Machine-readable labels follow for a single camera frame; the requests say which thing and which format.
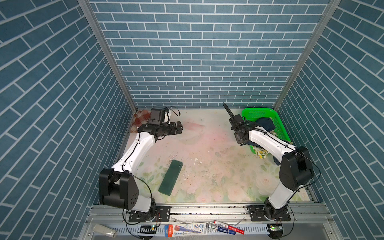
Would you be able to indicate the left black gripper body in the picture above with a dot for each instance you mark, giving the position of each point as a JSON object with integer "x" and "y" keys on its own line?
{"x": 169, "y": 129}

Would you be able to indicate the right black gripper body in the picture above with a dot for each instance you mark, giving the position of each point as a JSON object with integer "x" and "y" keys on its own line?
{"x": 237, "y": 138}

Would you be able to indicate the green plastic basket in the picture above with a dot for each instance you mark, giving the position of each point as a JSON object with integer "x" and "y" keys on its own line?
{"x": 261, "y": 112}

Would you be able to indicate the dark blue denim skirt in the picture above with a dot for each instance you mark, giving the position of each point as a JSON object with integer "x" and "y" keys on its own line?
{"x": 266, "y": 123}

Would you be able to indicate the red plaid skirt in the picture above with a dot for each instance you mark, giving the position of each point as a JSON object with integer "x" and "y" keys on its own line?
{"x": 140, "y": 118}

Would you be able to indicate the dark green rectangular board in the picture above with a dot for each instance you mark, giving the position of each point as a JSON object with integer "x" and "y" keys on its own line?
{"x": 170, "y": 178}

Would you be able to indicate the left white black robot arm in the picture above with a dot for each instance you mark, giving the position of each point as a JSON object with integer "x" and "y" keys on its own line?
{"x": 117, "y": 185}

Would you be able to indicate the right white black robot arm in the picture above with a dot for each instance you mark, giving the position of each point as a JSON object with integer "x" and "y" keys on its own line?
{"x": 296, "y": 167}

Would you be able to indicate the yellow floral skirt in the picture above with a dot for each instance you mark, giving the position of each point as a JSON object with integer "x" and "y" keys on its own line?
{"x": 260, "y": 152}

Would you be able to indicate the marker package box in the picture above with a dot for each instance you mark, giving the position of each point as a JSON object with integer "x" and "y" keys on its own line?
{"x": 180, "y": 230}

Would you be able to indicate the blue marker pen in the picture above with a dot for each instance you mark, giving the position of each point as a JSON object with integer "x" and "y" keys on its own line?
{"x": 219, "y": 229}

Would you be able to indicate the grey white small device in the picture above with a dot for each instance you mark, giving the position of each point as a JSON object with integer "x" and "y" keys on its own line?
{"x": 105, "y": 231}

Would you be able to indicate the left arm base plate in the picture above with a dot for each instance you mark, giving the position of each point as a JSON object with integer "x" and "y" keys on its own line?
{"x": 161, "y": 212}

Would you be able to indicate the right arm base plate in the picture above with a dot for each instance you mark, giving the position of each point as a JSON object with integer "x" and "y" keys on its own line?
{"x": 260, "y": 213}

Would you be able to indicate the aluminium front rail frame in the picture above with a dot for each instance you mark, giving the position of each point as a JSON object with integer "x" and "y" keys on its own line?
{"x": 309, "y": 221}

